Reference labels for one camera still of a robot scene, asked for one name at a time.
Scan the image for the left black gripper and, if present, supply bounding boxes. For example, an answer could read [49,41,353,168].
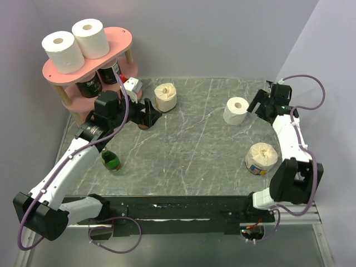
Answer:
[110,92,162,128]

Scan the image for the beige paper roll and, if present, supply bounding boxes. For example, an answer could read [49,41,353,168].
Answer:
[154,83,177,113]

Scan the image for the white paper roll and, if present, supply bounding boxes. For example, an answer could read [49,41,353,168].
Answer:
[223,97,249,126]
[72,18,110,59]
[41,31,85,74]

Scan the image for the printed paper roll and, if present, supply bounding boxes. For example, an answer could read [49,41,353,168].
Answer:
[245,142,278,175]

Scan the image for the black paper roll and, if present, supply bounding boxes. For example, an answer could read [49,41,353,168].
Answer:
[76,72,103,98]

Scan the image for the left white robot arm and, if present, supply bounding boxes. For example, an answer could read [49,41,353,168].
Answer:
[13,90,162,241]

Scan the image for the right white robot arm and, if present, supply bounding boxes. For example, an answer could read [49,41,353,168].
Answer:
[243,82,324,222]

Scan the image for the pink three-tier shelf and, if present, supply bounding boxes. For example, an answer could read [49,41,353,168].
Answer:
[42,27,138,126]

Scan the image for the food tin can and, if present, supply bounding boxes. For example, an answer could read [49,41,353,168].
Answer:
[138,124,150,130]

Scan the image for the green glass bottle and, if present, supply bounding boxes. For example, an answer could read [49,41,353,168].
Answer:
[101,147,121,172]

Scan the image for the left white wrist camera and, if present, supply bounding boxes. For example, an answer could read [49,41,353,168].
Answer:
[119,75,142,103]

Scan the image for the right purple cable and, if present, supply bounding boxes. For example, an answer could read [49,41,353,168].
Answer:
[244,74,327,244]

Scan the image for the purple cable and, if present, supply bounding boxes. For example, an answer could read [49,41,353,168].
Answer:
[17,75,142,254]
[244,74,327,244]

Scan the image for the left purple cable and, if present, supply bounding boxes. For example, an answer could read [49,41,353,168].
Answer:
[17,75,142,254]

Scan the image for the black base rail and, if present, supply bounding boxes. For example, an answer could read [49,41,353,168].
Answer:
[79,196,275,237]

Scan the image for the aluminium frame rail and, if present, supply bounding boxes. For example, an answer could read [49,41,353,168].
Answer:
[279,202,322,225]

